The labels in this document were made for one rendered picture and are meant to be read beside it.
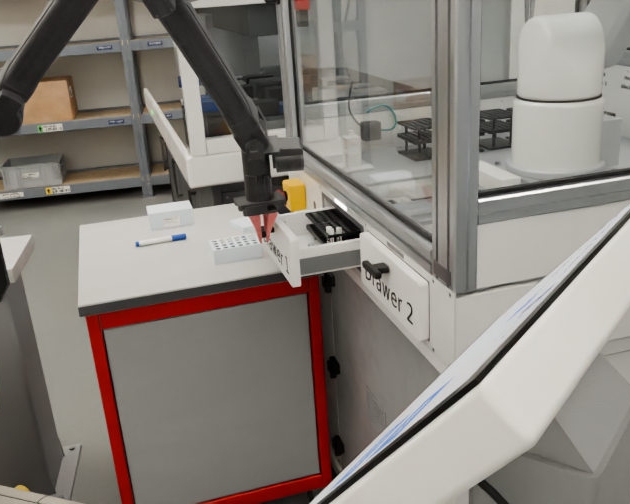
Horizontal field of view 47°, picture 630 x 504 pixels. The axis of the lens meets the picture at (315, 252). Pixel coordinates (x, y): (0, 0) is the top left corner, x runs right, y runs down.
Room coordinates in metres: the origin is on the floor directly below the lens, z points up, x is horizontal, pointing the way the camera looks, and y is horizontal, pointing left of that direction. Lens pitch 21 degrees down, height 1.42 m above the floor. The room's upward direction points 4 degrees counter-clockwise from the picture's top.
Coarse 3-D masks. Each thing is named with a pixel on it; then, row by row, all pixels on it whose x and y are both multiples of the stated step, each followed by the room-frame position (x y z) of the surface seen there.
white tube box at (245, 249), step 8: (216, 240) 1.75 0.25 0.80; (240, 240) 1.74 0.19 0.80; (248, 240) 1.74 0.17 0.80; (256, 240) 1.73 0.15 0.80; (216, 248) 1.70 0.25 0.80; (224, 248) 1.69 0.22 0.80; (232, 248) 1.69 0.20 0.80; (240, 248) 1.69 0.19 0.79; (248, 248) 1.70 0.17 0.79; (256, 248) 1.70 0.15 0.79; (216, 256) 1.68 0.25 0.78; (224, 256) 1.68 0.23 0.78; (232, 256) 1.69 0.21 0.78; (240, 256) 1.69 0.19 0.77; (248, 256) 1.70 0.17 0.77; (256, 256) 1.70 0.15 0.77; (216, 264) 1.68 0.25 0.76
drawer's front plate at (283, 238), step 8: (280, 224) 1.46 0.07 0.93; (280, 232) 1.44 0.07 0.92; (288, 232) 1.40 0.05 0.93; (272, 240) 1.52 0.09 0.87; (280, 240) 1.45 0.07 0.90; (288, 240) 1.37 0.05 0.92; (296, 240) 1.37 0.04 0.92; (272, 248) 1.53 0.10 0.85; (280, 248) 1.45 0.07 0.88; (288, 248) 1.38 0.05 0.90; (296, 248) 1.37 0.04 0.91; (272, 256) 1.54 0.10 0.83; (280, 256) 1.46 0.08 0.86; (288, 256) 1.38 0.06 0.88; (296, 256) 1.37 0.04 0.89; (280, 264) 1.46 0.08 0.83; (288, 264) 1.39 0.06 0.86; (296, 264) 1.37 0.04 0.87; (296, 272) 1.37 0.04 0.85; (288, 280) 1.40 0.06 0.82; (296, 280) 1.37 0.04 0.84
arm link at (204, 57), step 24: (144, 0) 1.20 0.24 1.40; (168, 0) 1.21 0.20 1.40; (168, 24) 1.26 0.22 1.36; (192, 24) 1.27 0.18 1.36; (192, 48) 1.29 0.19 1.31; (216, 48) 1.32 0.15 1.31; (216, 72) 1.32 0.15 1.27; (216, 96) 1.34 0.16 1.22; (240, 96) 1.35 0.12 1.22; (240, 120) 1.37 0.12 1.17; (264, 120) 1.44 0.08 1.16; (240, 144) 1.40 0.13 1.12; (264, 144) 1.40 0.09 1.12
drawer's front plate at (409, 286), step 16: (368, 240) 1.33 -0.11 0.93; (368, 256) 1.33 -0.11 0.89; (384, 256) 1.25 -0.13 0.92; (400, 272) 1.17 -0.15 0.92; (368, 288) 1.34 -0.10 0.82; (384, 288) 1.25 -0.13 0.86; (400, 288) 1.18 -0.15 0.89; (416, 288) 1.11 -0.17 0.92; (384, 304) 1.25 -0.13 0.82; (400, 304) 1.18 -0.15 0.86; (416, 304) 1.11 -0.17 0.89; (400, 320) 1.18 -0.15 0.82; (416, 320) 1.11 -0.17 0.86; (416, 336) 1.11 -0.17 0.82
